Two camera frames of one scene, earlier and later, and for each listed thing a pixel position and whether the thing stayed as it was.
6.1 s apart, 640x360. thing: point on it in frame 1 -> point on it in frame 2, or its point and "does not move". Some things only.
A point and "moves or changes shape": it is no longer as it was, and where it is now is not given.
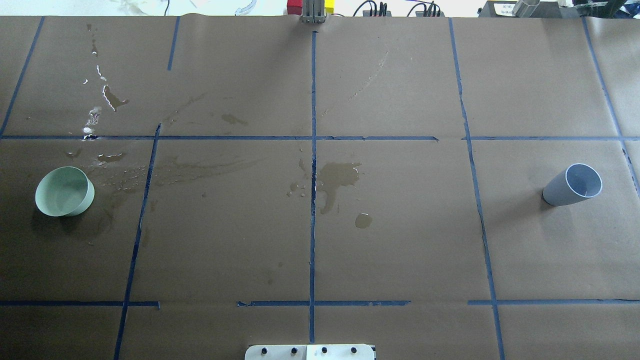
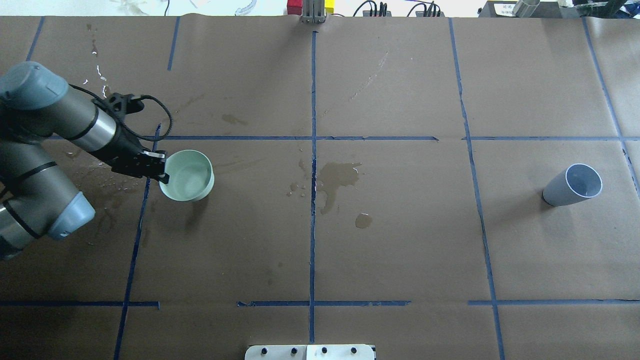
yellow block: (329, 5) does not move
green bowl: (64, 191) moves or changes shape
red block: (294, 7) does not move
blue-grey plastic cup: (579, 181) does not move
